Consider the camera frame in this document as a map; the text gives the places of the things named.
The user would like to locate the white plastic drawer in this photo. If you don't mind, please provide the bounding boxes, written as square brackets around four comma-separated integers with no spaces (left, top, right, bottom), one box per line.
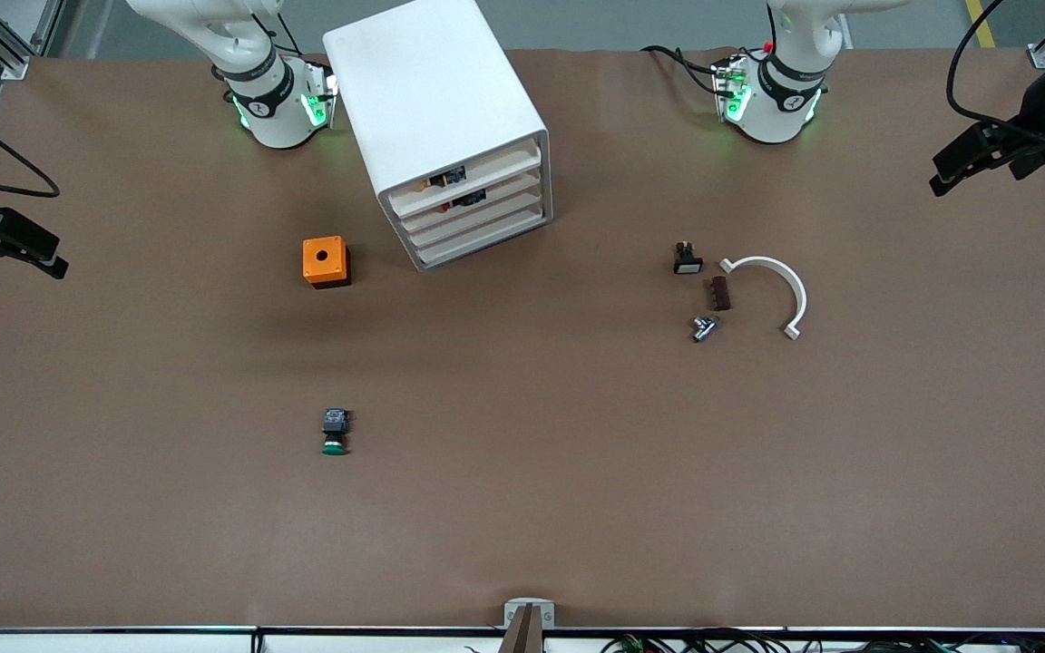
[414,209,551,271]
[391,142,543,219]
[406,192,546,257]
[398,171,544,239]

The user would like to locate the green mushroom push button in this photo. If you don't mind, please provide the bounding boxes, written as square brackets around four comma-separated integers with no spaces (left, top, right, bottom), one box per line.
[320,407,352,457]

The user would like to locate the white drawer cabinet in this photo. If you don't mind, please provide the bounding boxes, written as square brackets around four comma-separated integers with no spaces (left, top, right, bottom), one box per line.
[322,0,554,273]

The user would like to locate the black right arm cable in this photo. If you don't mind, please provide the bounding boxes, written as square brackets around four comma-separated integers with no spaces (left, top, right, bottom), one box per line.
[0,91,62,200]

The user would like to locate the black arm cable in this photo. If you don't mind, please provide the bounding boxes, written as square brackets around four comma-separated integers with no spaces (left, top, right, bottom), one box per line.
[0,91,62,200]
[945,0,1036,130]

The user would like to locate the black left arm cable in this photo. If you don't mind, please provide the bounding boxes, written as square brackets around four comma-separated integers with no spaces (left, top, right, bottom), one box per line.
[945,0,1036,130]

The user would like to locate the white curved plastic bracket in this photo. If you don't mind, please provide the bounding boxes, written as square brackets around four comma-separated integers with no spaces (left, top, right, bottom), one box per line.
[718,256,808,341]

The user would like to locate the orange button enclosure box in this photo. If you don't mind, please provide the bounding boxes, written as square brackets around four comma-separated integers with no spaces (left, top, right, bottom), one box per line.
[302,236,352,290]

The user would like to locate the black base cable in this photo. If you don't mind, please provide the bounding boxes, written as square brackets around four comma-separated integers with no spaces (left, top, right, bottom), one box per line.
[640,44,728,97]

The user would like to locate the white black table rail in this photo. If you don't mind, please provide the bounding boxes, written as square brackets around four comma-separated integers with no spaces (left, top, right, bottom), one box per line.
[0,625,1045,653]

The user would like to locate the grey metal mount bracket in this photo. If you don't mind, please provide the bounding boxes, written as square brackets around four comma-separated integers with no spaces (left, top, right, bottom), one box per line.
[503,598,556,629]

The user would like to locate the brown camera post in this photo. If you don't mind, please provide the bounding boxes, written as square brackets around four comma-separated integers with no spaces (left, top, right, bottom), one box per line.
[499,605,545,653]

